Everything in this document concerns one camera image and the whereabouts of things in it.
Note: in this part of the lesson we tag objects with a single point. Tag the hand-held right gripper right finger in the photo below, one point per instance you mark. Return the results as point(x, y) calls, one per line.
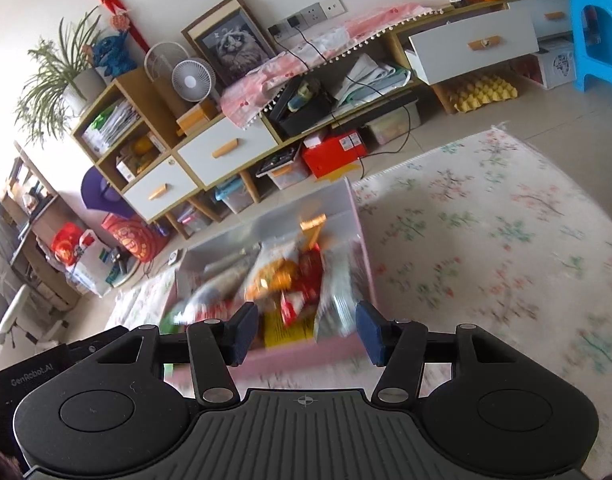
point(368, 332)

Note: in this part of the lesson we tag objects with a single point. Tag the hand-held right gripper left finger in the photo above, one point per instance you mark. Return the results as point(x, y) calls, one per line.
point(246, 330)

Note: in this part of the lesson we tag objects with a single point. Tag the small orange snack packet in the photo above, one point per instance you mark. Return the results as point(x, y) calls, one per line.
point(268, 277)

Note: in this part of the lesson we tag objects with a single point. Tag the red snack packet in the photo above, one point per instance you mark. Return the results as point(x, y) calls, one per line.
point(301, 290)

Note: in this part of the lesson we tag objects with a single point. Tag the pink cardboard box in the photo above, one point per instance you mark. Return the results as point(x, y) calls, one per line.
point(336, 205)

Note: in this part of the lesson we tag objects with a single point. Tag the yellow snack packet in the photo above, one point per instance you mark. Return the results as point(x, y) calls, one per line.
point(286, 332)

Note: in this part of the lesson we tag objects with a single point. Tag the silver snack packet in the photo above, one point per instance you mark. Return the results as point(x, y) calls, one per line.
point(338, 295)

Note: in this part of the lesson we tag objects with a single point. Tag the white office chair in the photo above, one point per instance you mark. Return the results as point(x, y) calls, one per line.
point(11, 320)

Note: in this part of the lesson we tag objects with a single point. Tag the white power adapter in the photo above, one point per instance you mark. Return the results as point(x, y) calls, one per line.
point(175, 258)

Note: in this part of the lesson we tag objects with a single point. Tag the small clear storage bin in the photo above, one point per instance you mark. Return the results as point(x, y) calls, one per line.
point(193, 220)

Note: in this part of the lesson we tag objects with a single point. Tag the clear storage bin blue lid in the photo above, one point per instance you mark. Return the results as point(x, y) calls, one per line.
point(236, 197)

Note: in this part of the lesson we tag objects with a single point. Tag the black tool on round base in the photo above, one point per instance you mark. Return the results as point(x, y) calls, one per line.
point(123, 270)

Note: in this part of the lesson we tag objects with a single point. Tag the red printed bag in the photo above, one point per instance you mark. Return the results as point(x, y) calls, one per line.
point(133, 237)

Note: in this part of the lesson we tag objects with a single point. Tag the wooden desk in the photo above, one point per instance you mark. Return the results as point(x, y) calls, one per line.
point(41, 245)

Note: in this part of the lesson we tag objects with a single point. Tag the floral mat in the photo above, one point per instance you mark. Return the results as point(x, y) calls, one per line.
point(486, 240)

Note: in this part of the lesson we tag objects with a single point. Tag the white shopping bag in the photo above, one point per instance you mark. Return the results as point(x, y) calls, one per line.
point(93, 260)

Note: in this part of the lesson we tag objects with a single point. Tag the clear storage bin black lid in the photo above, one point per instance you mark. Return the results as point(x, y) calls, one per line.
point(286, 172)

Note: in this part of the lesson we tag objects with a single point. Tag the wooden shelf cabinet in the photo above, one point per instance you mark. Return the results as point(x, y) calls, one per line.
point(156, 190)

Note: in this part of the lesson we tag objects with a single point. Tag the low wooden cabinet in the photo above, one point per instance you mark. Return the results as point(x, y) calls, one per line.
point(226, 152)

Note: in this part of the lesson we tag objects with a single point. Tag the red box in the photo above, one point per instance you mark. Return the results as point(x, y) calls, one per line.
point(333, 152)

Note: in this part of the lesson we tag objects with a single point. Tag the yellow box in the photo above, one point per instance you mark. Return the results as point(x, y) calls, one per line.
point(196, 117)

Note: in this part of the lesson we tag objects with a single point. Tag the black box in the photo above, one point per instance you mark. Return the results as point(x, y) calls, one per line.
point(298, 110)

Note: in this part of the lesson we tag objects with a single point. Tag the pink cloth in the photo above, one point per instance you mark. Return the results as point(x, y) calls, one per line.
point(246, 90)

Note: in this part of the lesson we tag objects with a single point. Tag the white desk fan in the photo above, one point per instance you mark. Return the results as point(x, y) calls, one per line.
point(193, 80)

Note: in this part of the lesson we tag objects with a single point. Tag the yellow egg tray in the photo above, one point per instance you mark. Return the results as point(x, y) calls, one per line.
point(481, 92)

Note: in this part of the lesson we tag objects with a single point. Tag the framed cat picture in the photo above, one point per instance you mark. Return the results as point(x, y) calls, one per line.
point(231, 42)

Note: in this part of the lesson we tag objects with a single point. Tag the open white drawer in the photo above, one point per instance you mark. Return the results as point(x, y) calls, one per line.
point(473, 47)

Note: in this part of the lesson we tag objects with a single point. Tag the blue toy figure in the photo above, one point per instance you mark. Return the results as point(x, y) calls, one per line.
point(113, 55)

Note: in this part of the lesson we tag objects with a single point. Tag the potted green plant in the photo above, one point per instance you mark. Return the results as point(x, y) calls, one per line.
point(56, 75)

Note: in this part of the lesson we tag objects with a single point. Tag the white cardboard box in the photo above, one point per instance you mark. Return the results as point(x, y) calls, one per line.
point(556, 65)

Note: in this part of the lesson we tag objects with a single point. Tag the blue plastic stool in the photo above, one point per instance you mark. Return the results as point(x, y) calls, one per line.
point(598, 30)

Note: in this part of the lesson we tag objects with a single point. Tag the wall power sockets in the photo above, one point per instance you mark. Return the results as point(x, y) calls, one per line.
point(311, 15)

